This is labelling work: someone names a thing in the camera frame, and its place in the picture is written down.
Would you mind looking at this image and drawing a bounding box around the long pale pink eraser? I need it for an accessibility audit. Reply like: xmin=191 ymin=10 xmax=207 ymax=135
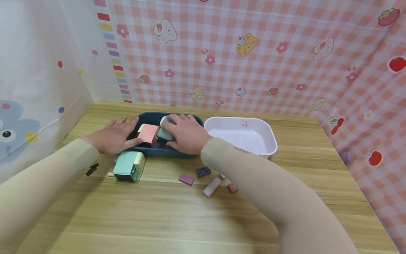
xmin=202 ymin=176 xmax=222 ymax=198

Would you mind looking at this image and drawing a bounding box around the dark blue plastic tray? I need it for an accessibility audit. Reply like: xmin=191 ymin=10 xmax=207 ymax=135
xmin=128 ymin=112 xmax=204 ymax=158

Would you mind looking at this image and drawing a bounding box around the grey-green pencil sharpener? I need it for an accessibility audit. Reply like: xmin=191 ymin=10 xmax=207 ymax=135
xmin=156 ymin=116 xmax=176 ymax=142

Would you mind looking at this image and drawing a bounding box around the white plastic tray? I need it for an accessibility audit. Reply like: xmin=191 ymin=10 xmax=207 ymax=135
xmin=203 ymin=116 xmax=278 ymax=159

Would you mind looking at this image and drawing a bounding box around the person's left forearm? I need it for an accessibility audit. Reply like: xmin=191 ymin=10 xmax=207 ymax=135
xmin=0 ymin=138 xmax=101 ymax=254

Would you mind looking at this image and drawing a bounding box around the purple eraser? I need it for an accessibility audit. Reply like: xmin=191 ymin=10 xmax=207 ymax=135
xmin=178 ymin=173 xmax=195 ymax=186

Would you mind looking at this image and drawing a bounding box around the mint and yellow pencil sharpener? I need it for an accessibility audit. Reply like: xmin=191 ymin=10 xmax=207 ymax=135
xmin=107 ymin=151 xmax=146 ymax=183

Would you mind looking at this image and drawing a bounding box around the person's left hand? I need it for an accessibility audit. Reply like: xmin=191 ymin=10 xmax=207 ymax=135
xmin=82 ymin=115 xmax=143 ymax=155

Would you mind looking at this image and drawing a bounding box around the person's right forearm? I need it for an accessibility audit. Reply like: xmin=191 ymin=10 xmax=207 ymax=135
xmin=200 ymin=137 xmax=359 ymax=254

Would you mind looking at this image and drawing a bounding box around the pink pencil sharpener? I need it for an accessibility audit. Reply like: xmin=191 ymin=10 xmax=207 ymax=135
xmin=136 ymin=123 xmax=160 ymax=148

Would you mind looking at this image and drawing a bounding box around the black wrist band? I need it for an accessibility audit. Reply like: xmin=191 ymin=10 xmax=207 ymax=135
xmin=85 ymin=162 xmax=99 ymax=177

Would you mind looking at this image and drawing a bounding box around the person's right hand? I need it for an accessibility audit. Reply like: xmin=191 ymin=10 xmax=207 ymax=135
xmin=162 ymin=113 xmax=213 ymax=156

